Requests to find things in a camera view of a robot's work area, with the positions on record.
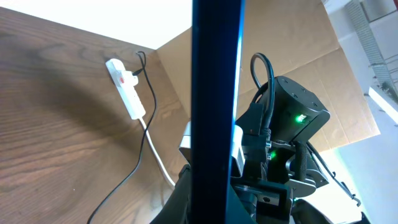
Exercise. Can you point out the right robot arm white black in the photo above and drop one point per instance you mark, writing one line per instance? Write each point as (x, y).
(285, 112)

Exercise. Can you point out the brown cardboard panel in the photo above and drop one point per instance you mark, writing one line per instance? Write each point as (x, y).
(298, 39)

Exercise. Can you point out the white power strip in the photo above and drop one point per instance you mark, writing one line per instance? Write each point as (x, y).
(128, 94)

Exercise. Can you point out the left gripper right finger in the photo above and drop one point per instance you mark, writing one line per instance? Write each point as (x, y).
(241, 206)

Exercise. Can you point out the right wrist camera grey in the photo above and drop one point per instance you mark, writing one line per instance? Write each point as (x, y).
(238, 160)

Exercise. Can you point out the white charger adapter plug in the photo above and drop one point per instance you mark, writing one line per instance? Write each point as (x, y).
(127, 78)

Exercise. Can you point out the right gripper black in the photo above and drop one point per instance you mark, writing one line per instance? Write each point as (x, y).
(280, 174)

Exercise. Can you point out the blue Galaxy smartphone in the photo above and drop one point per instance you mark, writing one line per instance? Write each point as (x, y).
(216, 31)

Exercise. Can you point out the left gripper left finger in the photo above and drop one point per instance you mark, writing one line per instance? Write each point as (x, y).
(176, 210)

